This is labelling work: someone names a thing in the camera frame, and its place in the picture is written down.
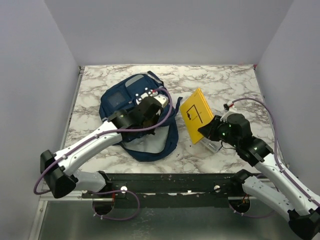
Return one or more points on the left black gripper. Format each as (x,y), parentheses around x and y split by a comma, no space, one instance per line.
(157,119)

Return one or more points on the yellow notebook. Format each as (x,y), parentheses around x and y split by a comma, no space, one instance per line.
(196,113)

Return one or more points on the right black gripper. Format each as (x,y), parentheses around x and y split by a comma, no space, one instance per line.
(208,130)

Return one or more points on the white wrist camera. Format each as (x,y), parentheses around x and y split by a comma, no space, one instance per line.
(161,98)
(229,109)

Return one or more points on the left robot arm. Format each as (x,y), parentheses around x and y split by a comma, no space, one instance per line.
(60,170)

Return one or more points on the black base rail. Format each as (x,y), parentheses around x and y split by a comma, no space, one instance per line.
(168,190)

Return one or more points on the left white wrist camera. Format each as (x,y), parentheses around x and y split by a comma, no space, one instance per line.
(161,98)

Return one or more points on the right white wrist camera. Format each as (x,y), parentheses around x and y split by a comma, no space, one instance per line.
(229,109)

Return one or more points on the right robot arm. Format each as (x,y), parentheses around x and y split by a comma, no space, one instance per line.
(295,202)

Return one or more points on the clear plastic pencil case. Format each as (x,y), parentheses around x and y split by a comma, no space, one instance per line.
(213,146)

